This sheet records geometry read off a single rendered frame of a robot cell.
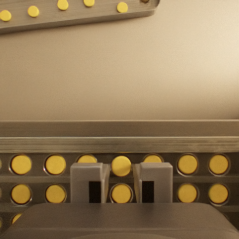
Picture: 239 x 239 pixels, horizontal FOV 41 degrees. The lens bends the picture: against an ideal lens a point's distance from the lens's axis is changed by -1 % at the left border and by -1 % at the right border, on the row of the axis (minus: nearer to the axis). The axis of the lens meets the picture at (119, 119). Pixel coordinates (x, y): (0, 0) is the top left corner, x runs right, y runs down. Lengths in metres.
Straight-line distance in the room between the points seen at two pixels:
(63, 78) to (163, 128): 0.18
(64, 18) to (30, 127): 0.18
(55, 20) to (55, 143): 0.19
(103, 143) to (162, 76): 0.17
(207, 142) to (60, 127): 0.08
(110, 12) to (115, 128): 0.18
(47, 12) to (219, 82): 0.19
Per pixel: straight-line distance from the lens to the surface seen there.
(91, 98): 0.33
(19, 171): 0.19
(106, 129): 0.18
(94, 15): 0.34
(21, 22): 0.36
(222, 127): 0.19
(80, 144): 0.18
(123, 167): 0.18
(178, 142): 0.18
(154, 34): 0.34
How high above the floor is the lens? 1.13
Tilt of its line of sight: 88 degrees down
